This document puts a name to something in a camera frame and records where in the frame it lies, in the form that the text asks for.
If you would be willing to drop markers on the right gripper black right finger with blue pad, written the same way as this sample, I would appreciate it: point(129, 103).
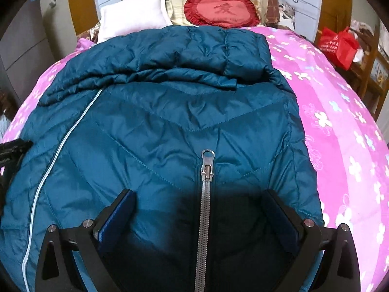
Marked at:
point(339, 267)

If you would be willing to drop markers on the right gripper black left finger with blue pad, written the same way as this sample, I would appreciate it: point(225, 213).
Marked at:
point(57, 269)

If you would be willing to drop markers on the teal quilted down jacket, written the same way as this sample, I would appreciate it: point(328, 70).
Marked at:
point(199, 124)

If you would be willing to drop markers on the pink floral bed sheet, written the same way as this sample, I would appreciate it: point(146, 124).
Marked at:
point(345, 148)

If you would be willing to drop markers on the grey refrigerator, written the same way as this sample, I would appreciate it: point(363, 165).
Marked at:
point(40, 34)

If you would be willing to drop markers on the wooden shelf rack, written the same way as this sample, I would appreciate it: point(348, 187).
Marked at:
point(368, 74)

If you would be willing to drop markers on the red shopping bag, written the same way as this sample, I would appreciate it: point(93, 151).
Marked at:
point(339, 48)

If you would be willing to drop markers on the white pillow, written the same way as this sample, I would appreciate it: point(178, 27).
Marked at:
point(128, 16)

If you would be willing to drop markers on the red heart-shaped cushion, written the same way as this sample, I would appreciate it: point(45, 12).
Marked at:
point(221, 13)

